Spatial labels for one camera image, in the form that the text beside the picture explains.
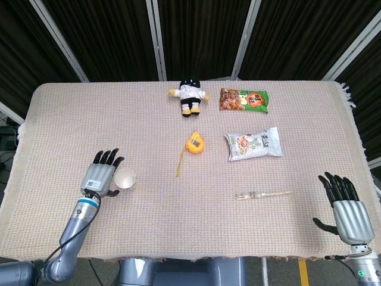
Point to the white silver snack bag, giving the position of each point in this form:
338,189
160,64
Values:
253,144

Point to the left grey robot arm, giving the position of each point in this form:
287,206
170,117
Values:
74,225

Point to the white table leg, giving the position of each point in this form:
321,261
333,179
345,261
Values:
265,272

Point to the green orange snack bag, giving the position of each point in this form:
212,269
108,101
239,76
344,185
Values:
244,101

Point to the dark curtain panel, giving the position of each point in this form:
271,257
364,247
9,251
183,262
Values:
23,53
104,38
303,35
202,35

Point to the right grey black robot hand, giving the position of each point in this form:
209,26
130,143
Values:
352,220

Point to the wooden chopstick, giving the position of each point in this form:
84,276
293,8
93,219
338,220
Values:
242,197

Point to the beige woven tablecloth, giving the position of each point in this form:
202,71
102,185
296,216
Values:
178,214

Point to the grey robot torso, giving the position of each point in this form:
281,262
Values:
178,274

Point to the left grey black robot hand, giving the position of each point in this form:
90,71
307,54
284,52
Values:
96,178

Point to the green printed chopstick wrapper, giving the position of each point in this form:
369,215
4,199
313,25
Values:
259,195

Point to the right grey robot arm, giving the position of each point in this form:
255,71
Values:
364,268

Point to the plush doll white shirt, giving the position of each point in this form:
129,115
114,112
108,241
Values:
190,93

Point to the white partition post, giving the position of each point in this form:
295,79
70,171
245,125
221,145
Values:
59,41
12,114
375,163
156,38
245,38
351,44

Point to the white paper cup leaf print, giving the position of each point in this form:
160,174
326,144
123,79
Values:
125,178

